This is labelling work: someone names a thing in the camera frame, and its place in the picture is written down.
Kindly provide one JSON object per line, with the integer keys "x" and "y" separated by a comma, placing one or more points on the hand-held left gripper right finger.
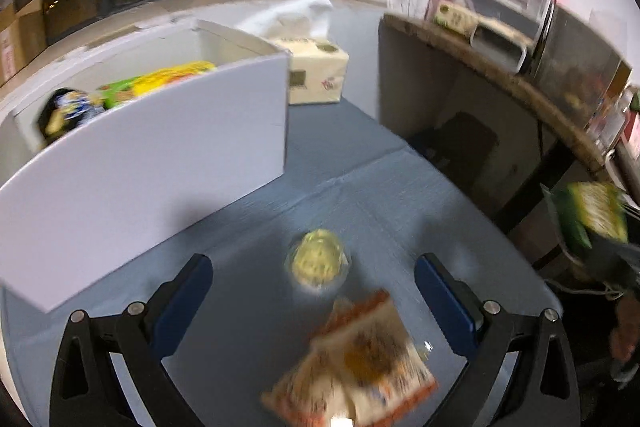
{"x": 442, "y": 302}

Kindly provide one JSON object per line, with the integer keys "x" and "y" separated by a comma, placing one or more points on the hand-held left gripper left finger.
{"x": 182, "y": 302}

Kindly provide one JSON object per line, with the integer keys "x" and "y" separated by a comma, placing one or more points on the small green snack packet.
{"x": 592, "y": 209}

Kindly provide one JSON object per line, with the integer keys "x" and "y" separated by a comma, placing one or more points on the orange white cracker packet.
{"x": 360, "y": 357}

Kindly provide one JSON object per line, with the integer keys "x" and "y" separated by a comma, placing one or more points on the white storage box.
{"x": 150, "y": 187}

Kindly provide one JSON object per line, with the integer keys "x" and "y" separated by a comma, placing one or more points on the round yellow jelly cup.
{"x": 319, "y": 259}

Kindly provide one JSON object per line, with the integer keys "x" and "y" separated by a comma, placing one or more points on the black yellow chips packet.
{"x": 65, "y": 114}

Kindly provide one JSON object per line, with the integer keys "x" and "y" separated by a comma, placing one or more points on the person's right hand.
{"x": 627, "y": 327}

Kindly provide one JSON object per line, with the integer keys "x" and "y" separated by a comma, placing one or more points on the clear plastic container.
{"x": 580, "y": 67}

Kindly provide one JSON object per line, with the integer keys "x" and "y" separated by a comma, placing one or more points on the wooden shelf board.
{"x": 480, "y": 67}

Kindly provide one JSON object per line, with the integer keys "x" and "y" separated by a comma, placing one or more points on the white rounded device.
{"x": 500, "y": 47}

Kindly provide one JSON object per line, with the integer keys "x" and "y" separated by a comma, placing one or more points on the beige tissue box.
{"x": 315, "y": 72}

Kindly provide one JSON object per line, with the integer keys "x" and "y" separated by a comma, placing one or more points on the small cardboard box red label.
{"x": 20, "y": 42}

